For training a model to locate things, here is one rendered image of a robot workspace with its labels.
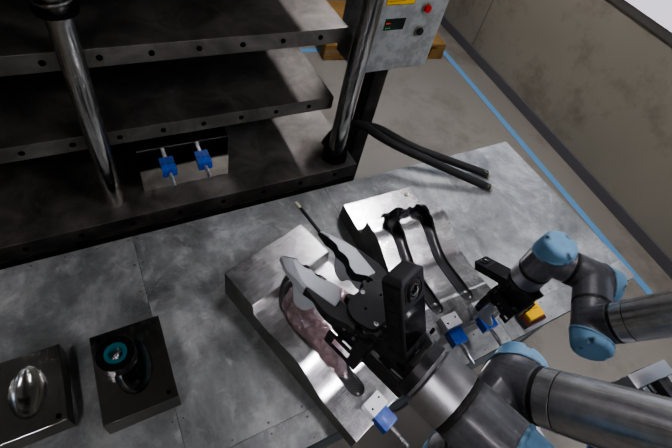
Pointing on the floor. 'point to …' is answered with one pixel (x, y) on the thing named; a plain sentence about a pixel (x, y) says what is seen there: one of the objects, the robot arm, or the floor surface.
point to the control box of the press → (399, 18)
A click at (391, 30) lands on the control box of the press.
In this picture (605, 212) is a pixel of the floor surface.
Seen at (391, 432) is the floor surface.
